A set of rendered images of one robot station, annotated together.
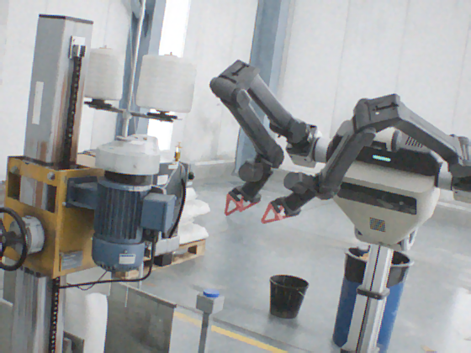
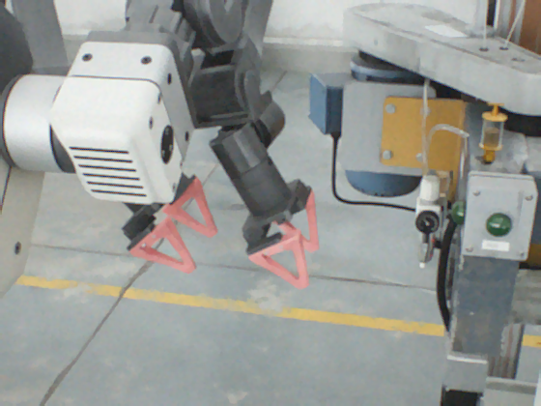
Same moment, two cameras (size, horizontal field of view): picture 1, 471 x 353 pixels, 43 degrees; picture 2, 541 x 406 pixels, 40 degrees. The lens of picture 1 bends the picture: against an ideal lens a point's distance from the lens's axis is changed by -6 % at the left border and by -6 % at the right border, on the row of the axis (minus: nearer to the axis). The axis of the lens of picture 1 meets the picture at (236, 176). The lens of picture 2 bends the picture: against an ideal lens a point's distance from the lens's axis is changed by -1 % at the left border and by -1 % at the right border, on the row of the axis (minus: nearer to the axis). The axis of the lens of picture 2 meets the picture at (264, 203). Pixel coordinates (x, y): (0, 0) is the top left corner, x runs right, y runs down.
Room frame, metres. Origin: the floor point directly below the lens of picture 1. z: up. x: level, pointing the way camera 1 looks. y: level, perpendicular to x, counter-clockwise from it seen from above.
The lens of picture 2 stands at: (2.88, -0.29, 1.68)
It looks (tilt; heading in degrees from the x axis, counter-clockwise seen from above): 25 degrees down; 164
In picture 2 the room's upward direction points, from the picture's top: straight up
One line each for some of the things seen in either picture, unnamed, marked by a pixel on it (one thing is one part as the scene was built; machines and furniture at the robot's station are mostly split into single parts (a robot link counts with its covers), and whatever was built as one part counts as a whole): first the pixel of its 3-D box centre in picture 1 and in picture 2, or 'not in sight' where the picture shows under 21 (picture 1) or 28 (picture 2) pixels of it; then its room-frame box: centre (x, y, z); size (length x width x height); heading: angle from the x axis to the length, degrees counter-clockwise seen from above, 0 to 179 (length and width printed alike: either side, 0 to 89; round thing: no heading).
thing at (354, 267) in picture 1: (369, 299); not in sight; (3.94, -1.02, 0.32); 0.51 x 0.48 x 0.65; 151
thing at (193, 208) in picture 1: (173, 207); not in sight; (5.43, 0.51, 0.44); 0.68 x 0.44 x 0.15; 151
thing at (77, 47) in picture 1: (79, 48); not in sight; (1.70, 0.48, 1.68); 0.05 x 0.03 x 0.06; 151
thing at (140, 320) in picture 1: (78, 308); not in sight; (2.59, 0.62, 0.54); 1.05 x 0.02 x 0.41; 61
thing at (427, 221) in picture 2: not in sight; (427, 221); (1.97, 0.23, 1.16); 0.04 x 0.02 x 0.04; 61
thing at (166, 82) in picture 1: (166, 83); not in sight; (1.81, 0.24, 1.61); 0.17 x 0.17 x 0.17
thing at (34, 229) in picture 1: (25, 234); not in sight; (1.64, 0.57, 1.14); 0.11 x 0.06 x 0.11; 61
